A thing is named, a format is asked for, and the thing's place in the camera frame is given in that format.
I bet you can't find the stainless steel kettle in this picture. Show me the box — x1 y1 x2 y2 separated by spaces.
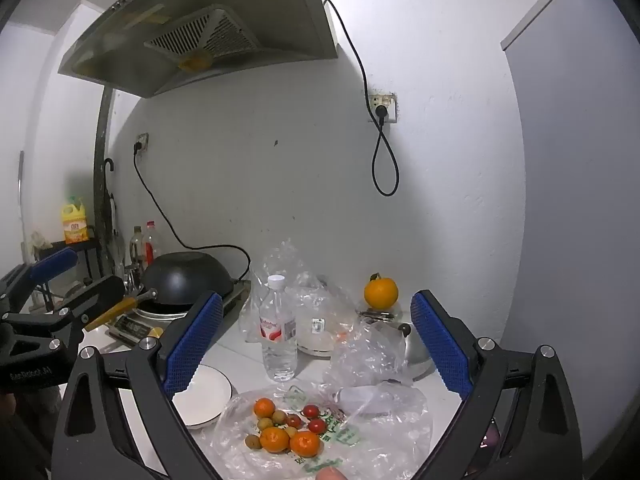
357 309 436 382

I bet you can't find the large orange with stem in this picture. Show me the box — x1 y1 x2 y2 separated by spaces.
363 272 399 311

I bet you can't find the black induction cooker cable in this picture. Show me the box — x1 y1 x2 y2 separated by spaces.
132 142 252 281

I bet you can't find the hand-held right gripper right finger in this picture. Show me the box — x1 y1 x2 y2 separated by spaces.
410 289 583 480

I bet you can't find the yellow detergent bottle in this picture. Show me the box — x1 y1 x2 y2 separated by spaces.
61 196 90 245

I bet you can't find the black metal shelf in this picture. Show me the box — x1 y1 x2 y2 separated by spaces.
37 237 101 311

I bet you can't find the black range hood cable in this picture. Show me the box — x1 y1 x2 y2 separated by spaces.
324 0 400 197

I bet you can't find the steel range hood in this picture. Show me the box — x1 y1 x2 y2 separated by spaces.
58 0 341 99

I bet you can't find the green printed plastic bag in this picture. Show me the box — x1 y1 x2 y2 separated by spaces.
210 382 433 480

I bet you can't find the clear bottle with dark cap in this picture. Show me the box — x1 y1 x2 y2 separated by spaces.
130 226 146 267

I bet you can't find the crumpled clear plastic bag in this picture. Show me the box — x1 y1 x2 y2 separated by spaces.
322 322 431 418

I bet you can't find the steel induction cooker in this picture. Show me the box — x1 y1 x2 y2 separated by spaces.
106 280 252 346

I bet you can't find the black wok with wooden handle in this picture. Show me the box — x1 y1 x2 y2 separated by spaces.
82 251 235 332

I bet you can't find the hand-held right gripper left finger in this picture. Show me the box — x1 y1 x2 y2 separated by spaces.
52 292 224 480

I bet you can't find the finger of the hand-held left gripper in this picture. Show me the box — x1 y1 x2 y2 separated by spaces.
0 247 79 311
0 275 126 351

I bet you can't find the white plate with dark rim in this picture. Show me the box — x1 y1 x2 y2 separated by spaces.
171 364 234 431

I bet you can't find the grey vertical pipe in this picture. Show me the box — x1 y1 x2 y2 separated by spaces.
92 85 117 281

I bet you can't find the clear plastic water bottle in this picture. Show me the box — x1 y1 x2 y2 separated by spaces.
259 275 298 382

